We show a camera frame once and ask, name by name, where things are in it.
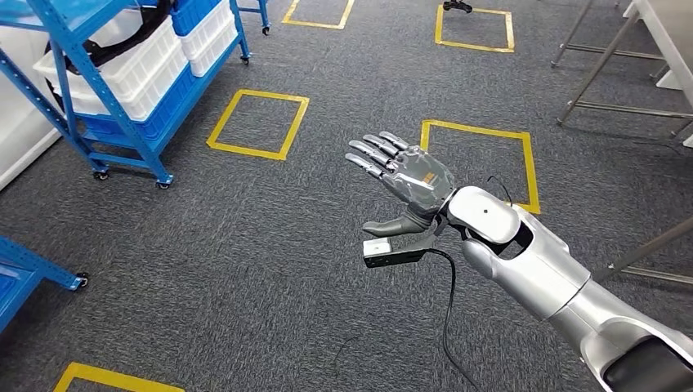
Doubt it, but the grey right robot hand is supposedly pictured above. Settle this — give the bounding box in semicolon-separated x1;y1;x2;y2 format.
344;131;457;238

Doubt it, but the stainless steel workbench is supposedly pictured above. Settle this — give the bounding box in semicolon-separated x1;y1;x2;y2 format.
551;0;666;67
556;0;693;287

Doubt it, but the black part in crate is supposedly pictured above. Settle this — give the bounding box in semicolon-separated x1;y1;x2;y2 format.
46;0;174;74

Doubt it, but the blue metal shelf rack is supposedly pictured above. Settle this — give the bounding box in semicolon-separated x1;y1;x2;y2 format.
0;236;91;332

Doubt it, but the blue plastic crate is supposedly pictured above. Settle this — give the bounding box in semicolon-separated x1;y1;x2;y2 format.
170;0;223;36
81;65;196;143

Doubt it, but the yellow floor tape square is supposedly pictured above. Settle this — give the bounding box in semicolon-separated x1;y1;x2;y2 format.
52;362;186;392

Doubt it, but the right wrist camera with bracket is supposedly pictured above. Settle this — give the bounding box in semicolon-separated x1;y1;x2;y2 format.
361;219;450;270

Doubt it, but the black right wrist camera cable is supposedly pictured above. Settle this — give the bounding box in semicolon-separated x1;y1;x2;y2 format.
427;247;483;392

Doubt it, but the blue metal cart frame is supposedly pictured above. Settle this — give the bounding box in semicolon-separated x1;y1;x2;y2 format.
0;0;253;190
238;0;272;36

